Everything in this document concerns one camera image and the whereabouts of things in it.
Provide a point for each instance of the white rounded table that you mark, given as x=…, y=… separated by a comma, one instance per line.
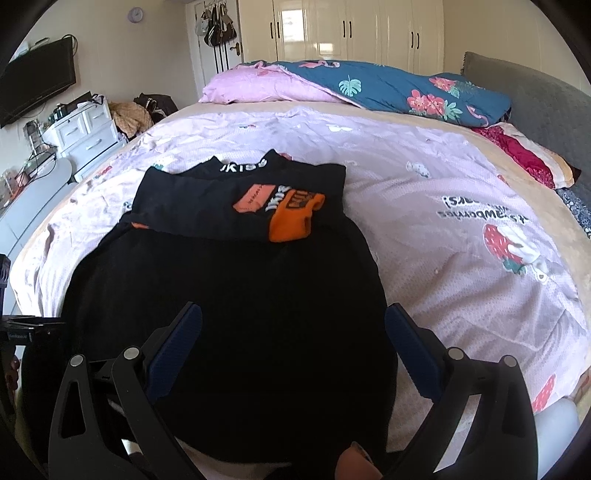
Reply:
x=41, y=194

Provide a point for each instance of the blue floral quilt pink lining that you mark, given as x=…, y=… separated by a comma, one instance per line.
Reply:
x=392, y=87

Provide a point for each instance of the dark blue patterned pillow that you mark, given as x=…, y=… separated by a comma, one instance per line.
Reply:
x=577, y=207

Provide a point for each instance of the grey padded headboard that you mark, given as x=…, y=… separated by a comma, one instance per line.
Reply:
x=545, y=106

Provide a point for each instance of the black sweater with orange cuffs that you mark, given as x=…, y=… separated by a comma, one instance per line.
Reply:
x=231, y=286

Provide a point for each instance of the red floral blanket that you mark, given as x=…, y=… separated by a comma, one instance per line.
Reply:
x=521, y=152

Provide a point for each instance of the white drawer cabinet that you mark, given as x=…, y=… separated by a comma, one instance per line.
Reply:
x=87, y=134

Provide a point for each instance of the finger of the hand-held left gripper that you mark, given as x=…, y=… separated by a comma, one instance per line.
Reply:
x=41, y=324

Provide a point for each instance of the round wall clock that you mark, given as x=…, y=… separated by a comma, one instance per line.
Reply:
x=136, y=14

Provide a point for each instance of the person's left hand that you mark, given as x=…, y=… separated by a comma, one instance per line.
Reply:
x=12, y=374

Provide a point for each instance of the black handbag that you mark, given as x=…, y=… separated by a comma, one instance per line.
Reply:
x=229, y=27
x=212, y=34

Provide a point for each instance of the cream glossy wardrobe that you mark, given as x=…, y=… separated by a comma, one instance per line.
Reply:
x=360, y=32

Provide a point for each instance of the beige clothes pile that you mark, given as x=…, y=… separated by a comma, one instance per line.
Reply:
x=131, y=117

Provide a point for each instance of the pink printed bed sheet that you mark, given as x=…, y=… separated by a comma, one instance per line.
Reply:
x=438, y=258

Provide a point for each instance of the white handbag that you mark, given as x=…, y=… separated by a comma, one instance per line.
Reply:
x=201, y=25

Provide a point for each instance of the black flat television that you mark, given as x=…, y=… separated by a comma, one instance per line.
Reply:
x=37, y=81

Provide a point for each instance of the black bag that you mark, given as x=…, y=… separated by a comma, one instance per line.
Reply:
x=159, y=104

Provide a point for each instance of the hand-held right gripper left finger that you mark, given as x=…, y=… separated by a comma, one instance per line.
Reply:
x=178, y=350

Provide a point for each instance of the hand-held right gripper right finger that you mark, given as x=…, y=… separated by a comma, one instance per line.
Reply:
x=411, y=346

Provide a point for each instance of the white door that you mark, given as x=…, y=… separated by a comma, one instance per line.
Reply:
x=231, y=60

